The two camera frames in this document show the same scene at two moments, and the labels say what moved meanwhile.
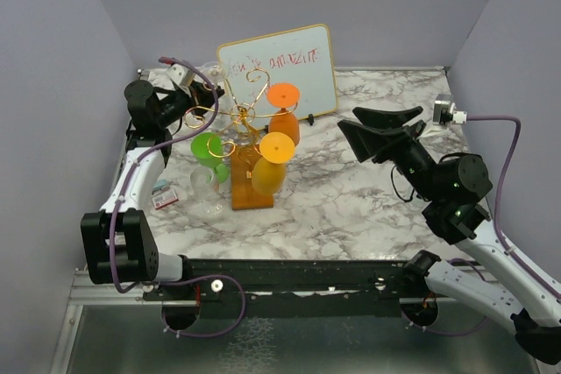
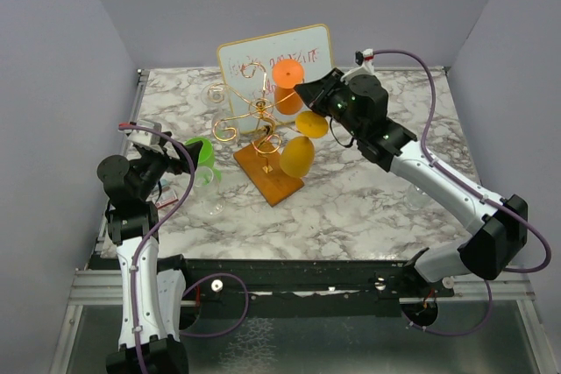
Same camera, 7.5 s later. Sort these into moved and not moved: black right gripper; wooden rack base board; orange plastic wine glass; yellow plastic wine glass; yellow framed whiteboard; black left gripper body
Moved: black right gripper; black left gripper body; yellow plastic wine glass; wooden rack base board; orange plastic wine glass
Not moved: yellow framed whiteboard
